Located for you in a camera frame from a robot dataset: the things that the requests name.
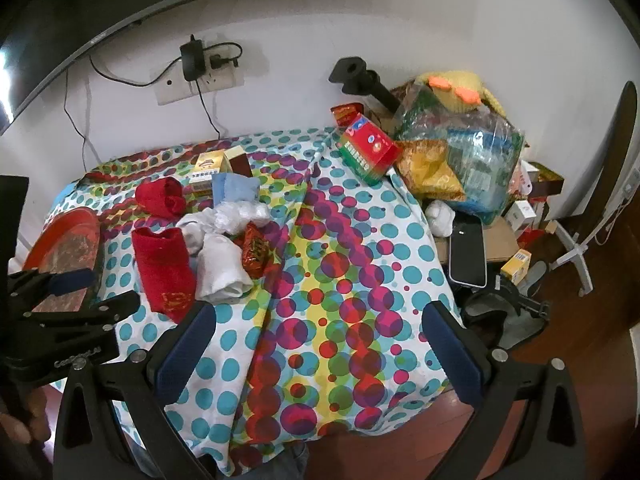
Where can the white wall socket plate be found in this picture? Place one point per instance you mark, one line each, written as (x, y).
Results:
(175, 91)

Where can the brown gift box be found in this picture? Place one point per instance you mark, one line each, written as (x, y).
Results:
(542, 180)

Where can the brown cardboard box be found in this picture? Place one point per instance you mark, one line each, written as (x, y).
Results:
(500, 242)

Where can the round red tray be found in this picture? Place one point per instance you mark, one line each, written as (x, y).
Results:
(65, 245)

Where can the white plush toy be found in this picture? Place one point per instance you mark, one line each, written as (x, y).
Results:
(441, 217)

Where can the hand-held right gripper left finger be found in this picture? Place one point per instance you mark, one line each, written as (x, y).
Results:
(185, 355)

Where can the black smartphone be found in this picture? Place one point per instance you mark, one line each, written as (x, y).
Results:
(467, 255)

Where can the yellow carton box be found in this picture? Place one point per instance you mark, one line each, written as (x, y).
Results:
(207, 167)

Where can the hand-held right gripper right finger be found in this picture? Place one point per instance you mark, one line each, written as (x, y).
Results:
(450, 355)

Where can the yellow snack bag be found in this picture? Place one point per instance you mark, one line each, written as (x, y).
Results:
(430, 170)

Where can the black curved television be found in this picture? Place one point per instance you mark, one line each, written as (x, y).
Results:
(75, 0)

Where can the polka dot tablecloth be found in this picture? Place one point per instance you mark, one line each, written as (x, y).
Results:
(325, 260)

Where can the yellow plush duck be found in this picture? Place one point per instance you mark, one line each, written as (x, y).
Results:
(452, 97)

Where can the person's left hand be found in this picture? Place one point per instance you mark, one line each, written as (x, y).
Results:
(37, 415)

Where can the black wall plug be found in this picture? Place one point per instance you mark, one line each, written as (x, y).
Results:
(220, 62)

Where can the white stand base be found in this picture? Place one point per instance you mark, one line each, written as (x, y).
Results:
(575, 252)

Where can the blue sock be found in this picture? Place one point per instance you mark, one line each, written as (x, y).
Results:
(232, 190)

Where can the red and green box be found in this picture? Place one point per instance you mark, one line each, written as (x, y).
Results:
(367, 147)

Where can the black power adapter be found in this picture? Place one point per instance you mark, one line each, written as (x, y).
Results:
(192, 57)

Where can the cream and brown box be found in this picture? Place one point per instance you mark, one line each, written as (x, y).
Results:
(240, 160)

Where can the red sock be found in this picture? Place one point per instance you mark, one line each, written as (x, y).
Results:
(160, 265)
(160, 197)

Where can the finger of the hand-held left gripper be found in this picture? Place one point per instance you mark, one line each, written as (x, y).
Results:
(70, 282)
(100, 312)

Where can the clear plastic snack bag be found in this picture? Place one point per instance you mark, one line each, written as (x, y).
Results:
(475, 160)

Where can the small white box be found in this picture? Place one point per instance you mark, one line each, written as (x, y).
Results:
(520, 215)

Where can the small yellow box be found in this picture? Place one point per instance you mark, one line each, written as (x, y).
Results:
(515, 265)

